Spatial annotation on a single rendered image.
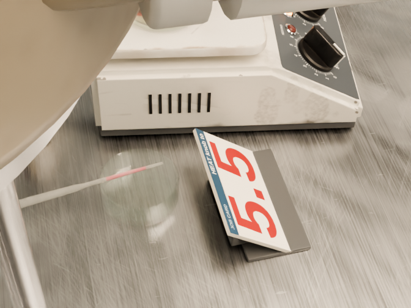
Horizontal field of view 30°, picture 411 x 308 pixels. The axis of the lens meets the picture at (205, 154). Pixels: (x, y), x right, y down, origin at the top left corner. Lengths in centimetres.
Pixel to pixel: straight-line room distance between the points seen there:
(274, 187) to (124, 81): 13
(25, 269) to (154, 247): 37
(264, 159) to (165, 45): 12
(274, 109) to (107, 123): 12
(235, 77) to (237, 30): 3
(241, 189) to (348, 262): 9
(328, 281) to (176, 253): 10
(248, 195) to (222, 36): 11
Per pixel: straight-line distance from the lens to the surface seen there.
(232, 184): 52
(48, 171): 57
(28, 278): 16
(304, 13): 61
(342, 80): 59
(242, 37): 53
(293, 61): 56
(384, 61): 67
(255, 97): 55
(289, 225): 53
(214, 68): 54
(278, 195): 55
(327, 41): 57
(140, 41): 53
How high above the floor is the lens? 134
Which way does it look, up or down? 50 degrees down
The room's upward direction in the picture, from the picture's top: 3 degrees clockwise
